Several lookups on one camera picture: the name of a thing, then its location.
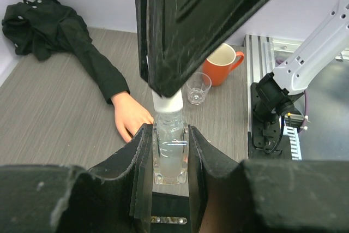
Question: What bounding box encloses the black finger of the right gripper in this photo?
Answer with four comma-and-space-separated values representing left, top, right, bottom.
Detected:
135, 0, 269, 98

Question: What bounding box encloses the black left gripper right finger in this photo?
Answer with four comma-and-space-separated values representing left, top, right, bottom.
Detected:
188, 127, 348, 232

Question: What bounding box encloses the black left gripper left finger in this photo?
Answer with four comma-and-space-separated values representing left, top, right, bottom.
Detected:
1, 124, 152, 232

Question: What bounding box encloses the clear nail polish bottle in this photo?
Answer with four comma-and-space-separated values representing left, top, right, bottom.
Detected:
152, 110, 189, 185

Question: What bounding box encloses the white nail polish cap brush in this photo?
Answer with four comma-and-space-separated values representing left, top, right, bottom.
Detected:
152, 89, 183, 113

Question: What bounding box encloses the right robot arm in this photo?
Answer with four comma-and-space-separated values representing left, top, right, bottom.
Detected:
135, 0, 348, 120

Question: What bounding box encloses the black sleeve forearm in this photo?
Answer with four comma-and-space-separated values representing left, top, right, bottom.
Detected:
2, 0, 130, 104

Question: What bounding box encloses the black cloth placemat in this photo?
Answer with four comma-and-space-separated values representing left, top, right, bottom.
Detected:
151, 192, 191, 232

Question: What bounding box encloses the orange ceramic mug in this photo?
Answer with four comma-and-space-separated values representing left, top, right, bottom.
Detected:
202, 43, 245, 86

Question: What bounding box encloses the clear plastic cup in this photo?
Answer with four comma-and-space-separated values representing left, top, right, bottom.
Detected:
186, 72, 212, 105

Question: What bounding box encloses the mannequin hand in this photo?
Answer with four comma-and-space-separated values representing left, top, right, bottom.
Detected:
111, 92, 154, 143

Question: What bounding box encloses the table knife patterned handle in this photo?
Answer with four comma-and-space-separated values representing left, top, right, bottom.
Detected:
151, 216, 188, 225

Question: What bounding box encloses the white cable duct strip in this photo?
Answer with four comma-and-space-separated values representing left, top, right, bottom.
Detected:
283, 126, 302, 160

